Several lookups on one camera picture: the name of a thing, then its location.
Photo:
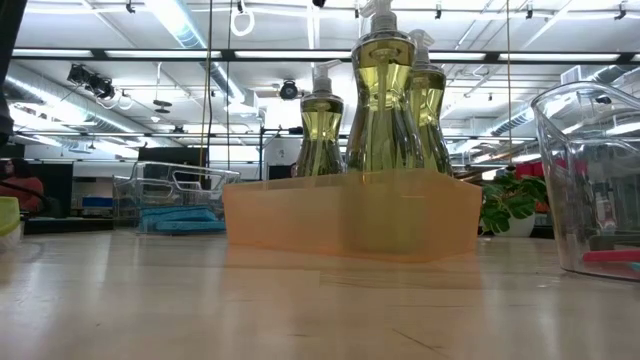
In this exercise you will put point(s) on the black monitor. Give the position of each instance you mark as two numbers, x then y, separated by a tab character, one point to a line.
170	156

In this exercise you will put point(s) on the green dish brush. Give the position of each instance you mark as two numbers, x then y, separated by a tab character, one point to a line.
9	215

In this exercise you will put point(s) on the green potted plant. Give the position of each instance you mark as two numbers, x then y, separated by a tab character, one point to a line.
505	205

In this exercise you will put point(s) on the clear plastic bin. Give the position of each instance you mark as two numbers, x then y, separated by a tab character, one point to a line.
575	200
165	190

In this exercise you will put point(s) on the black overhead light bar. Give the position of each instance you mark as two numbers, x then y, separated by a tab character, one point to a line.
165	55

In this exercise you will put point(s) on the person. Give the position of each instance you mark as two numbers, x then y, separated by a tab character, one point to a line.
25	190

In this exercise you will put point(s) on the silver ceiling duct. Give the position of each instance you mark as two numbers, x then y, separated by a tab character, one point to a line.
175	20

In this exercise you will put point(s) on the black ceiling camera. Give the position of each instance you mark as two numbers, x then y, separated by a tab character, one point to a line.
289	91
92	82

